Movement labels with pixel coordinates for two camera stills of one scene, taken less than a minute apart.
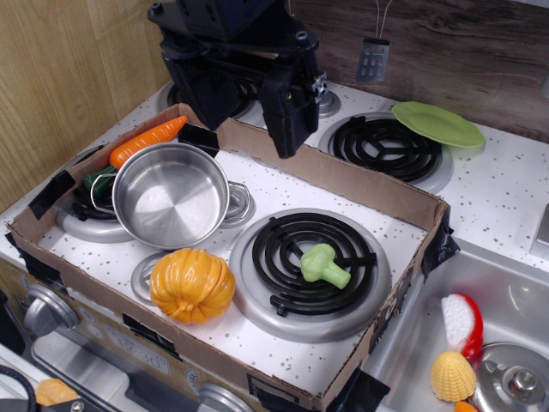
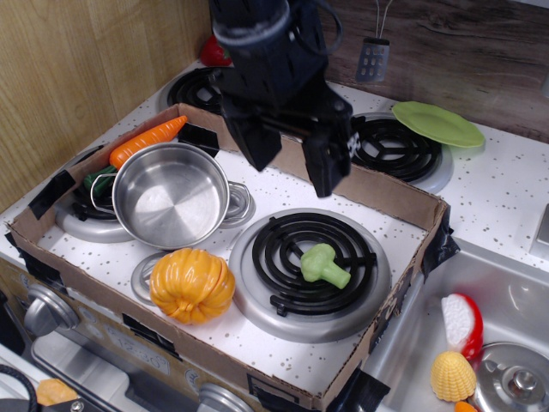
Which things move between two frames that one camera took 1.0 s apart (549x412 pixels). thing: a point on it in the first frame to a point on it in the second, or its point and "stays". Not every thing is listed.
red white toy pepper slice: [463, 324] stays
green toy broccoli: [318, 263] stays
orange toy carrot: [99, 183] stays
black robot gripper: [219, 51] to [278, 73]
